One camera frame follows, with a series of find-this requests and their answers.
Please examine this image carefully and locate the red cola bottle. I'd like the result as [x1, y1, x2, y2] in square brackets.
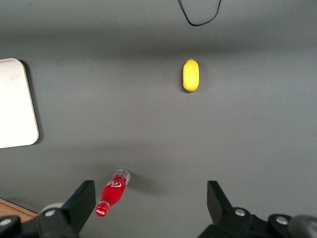
[95, 169, 131, 218]

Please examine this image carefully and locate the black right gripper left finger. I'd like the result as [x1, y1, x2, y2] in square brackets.
[36, 180, 96, 238]

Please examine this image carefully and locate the light wooden board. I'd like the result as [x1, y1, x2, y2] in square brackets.
[0, 197, 35, 219]

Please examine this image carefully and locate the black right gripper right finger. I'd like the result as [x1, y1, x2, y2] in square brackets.
[198, 180, 273, 238]

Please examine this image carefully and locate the white rectangular tray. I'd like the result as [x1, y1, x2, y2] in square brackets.
[0, 58, 40, 149]

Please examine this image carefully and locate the thin black cable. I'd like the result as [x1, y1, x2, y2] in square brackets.
[177, 0, 223, 27]

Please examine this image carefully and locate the yellow toy lemon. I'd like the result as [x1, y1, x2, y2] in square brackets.
[182, 58, 200, 92]

